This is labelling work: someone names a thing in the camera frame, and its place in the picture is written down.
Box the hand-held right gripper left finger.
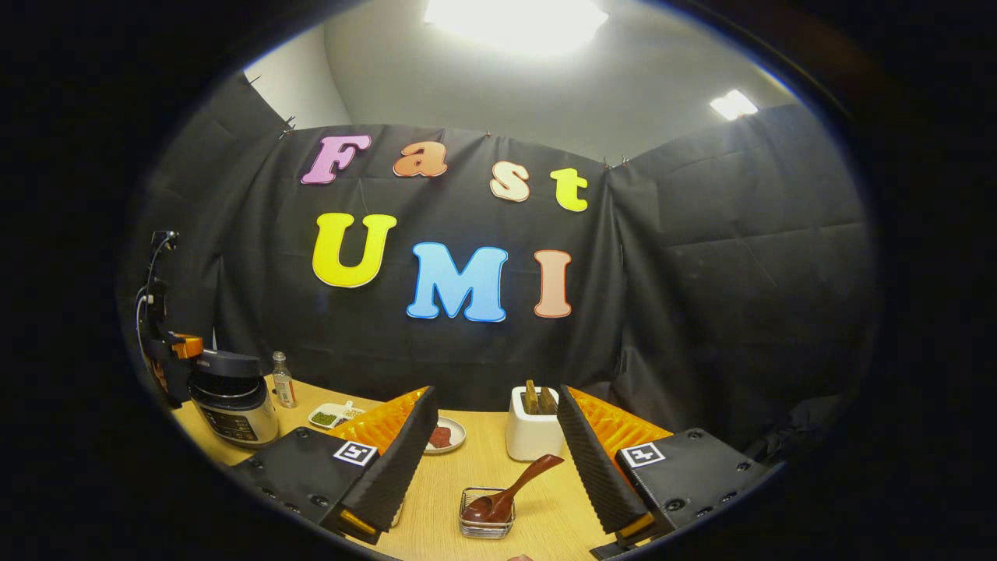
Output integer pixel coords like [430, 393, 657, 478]
[230, 386, 441, 546]

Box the grey rice cooker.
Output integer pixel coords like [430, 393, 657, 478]
[187, 349, 280, 449]

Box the white round plate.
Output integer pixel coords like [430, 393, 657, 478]
[425, 417, 467, 454]

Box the black backdrop cloth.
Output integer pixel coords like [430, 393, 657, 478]
[117, 70, 885, 468]

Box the white divided condiment dish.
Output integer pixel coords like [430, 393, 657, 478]
[308, 401, 365, 431]

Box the white square utensil holder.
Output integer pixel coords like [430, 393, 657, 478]
[506, 386, 565, 462]

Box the brown wooden spoon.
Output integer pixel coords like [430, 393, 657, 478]
[463, 454, 565, 523]

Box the small ceiling light panel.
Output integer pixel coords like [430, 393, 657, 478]
[709, 88, 760, 122]

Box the small glass bottle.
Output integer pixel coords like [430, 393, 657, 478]
[271, 351, 298, 409]

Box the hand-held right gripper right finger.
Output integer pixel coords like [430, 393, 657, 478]
[555, 384, 772, 560]

